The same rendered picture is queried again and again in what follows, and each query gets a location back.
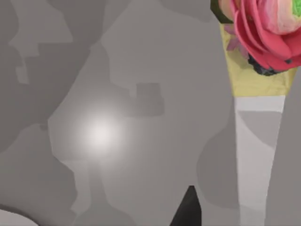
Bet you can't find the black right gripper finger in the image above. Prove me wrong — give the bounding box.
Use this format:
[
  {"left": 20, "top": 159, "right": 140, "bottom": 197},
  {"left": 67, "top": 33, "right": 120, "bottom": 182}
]
[{"left": 169, "top": 185, "right": 203, "bottom": 226}]

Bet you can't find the pink flower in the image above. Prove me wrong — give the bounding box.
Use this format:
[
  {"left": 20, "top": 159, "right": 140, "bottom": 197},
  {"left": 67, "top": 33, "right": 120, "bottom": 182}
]
[{"left": 210, "top": 0, "right": 301, "bottom": 226}]

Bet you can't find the white round object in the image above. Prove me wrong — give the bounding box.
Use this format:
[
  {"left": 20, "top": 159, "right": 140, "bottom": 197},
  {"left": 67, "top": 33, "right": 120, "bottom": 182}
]
[{"left": 0, "top": 204, "right": 40, "bottom": 226}]

